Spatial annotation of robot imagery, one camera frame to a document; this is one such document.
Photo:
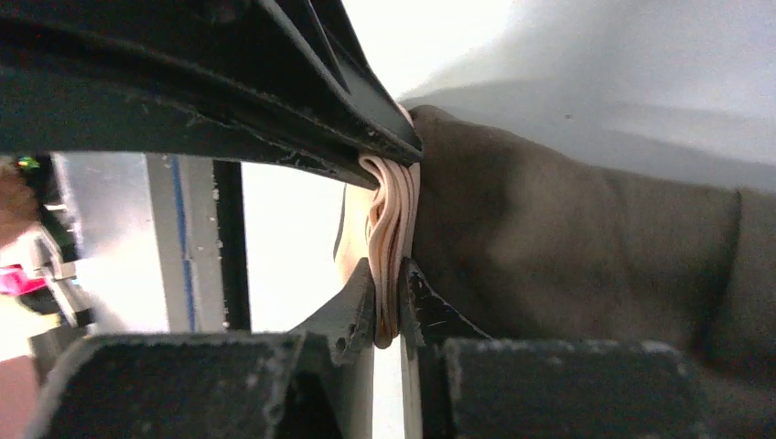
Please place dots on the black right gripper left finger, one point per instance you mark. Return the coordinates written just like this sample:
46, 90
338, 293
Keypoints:
314, 381

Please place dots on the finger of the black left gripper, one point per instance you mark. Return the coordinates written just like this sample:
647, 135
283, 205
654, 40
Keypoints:
277, 82

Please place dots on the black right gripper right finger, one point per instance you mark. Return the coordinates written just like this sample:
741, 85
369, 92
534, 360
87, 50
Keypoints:
458, 382

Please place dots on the brown boxer briefs beige waistband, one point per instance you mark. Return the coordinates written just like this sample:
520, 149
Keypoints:
526, 242

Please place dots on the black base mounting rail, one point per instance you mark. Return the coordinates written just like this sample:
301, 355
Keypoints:
231, 228

